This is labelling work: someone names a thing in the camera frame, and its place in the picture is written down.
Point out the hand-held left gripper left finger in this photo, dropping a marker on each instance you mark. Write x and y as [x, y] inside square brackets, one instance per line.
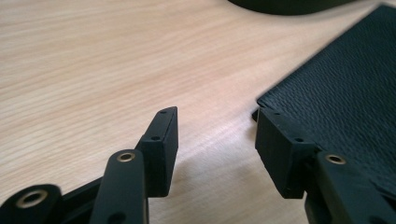
[160, 155]

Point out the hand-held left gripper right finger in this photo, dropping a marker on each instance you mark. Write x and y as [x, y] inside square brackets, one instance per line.
[280, 155]

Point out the black key stand with tray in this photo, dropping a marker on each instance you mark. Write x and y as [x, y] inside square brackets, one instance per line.
[286, 6]

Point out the black leather wallet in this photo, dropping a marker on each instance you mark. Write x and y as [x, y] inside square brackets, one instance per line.
[345, 77]

